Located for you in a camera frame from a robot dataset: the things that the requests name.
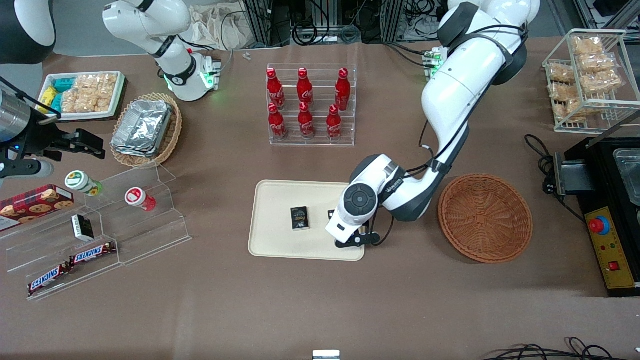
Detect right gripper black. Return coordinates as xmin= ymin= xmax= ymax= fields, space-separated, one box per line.
xmin=0 ymin=127 xmax=106 ymax=166

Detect white rectangular snack tray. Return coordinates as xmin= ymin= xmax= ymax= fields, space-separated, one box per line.
xmin=37 ymin=71 xmax=127 ymax=122

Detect cream plastic serving tray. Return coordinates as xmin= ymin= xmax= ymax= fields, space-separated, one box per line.
xmin=248 ymin=180 xmax=366 ymax=262

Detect oval wicker basket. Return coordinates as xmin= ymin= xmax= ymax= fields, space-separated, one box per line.
xmin=110 ymin=92 xmax=183 ymax=168

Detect round wicker basket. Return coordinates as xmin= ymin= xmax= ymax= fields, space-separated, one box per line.
xmin=438 ymin=173 xmax=534 ymax=264

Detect green sunflower yogurt cup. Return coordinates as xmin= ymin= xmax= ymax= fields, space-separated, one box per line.
xmin=65 ymin=170 xmax=103 ymax=197

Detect aluminium foil container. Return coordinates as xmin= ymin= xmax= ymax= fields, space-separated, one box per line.
xmin=112 ymin=99 xmax=173 ymax=151
xmin=111 ymin=135 xmax=166 ymax=158

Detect clear rice cracker bag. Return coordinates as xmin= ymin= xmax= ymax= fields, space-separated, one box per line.
xmin=577 ymin=52 xmax=618 ymax=73
xmin=571 ymin=36 xmax=604 ymax=56
xmin=547 ymin=81 xmax=578 ymax=102
xmin=60 ymin=89 xmax=83 ymax=113
xmin=582 ymin=70 xmax=623 ymax=94
xmin=82 ymin=91 xmax=114 ymax=113
xmin=547 ymin=62 xmax=576 ymax=83
xmin=555 ymin=99 xmax=588 ymax=123
xmin=75 ymin=74 xmax=118 ymax=93

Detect red strawberry yogurt cup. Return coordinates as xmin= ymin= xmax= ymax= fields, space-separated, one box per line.
xmin=125 ymin=187 xmax=157 ymax=212

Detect red tartan cookie box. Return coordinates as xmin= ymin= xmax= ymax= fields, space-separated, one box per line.
xmin=0 ymin=184 xmax=75 ymax=232

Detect clear acrylic bottle rack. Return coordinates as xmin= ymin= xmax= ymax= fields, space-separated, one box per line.
xmin=266 ymin=63 xmax=358 ymax=147

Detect clear acrylic stepped stand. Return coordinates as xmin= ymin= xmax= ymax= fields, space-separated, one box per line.
xmin=0 ymin=162 xmax=192 ymax=302

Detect Snickers chocolate bar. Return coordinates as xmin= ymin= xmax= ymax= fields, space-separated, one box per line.
xmin=27 ymin=262 xmax=72 ymax=296
xmin=69 ymin=242 xmax=117 ymax=267

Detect red cola bottle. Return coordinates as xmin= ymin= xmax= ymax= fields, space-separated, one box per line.
xmin=298 ymin=102 xmax=316 ymax=140
xmin=326 ymin=104 xmax=344 ymax=141
xmin=268 ymin=103 xmax=288 ymax=141
xmin=266 ymin=68 xmax=286 ymax=110
xmin=297 ymin=67 xmax=314 ymax=107
xmin=335 ymin=68 xmax=351 ymax=112

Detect beige crumpled cloth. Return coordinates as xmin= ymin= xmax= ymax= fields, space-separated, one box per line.
xmin=187 ymin=2 xmax=246 ymax=51

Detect aluminium equipment rack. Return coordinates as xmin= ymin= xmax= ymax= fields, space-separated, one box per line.
xmin=240 ymin=0 xmax=406 ymax=48

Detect black machine yellow panel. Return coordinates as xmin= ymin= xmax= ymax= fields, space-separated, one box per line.
xmin=552 ymin=137 xmax=640 ymax=298

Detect clear plastic container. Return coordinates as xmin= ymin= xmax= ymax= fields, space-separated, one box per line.
xmin=612 ymin=147 xmax=640 ymax=207

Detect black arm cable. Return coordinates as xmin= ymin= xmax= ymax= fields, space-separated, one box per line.
xmin=0 ymin=76 xmax=62 ymax=121

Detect black power cable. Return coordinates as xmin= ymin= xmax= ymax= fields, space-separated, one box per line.
xmin=524 ymin=134 xmax=586 ymax=223

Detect black floor cables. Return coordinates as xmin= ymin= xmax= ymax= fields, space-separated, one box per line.
xmin=482 ymin=337 xmax=640 ymax=360

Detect black cable bundle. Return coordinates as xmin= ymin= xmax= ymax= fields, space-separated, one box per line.
xmin=290 ymin=20 xmax=363 ymax=47

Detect white wire basket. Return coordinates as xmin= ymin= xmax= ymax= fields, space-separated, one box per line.
xmin=542 ymin=29 xmax=640 ymax=134

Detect aluminium frame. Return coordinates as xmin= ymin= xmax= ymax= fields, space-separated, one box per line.
xmin=572 ymin=0 xmax=640 ymax=31

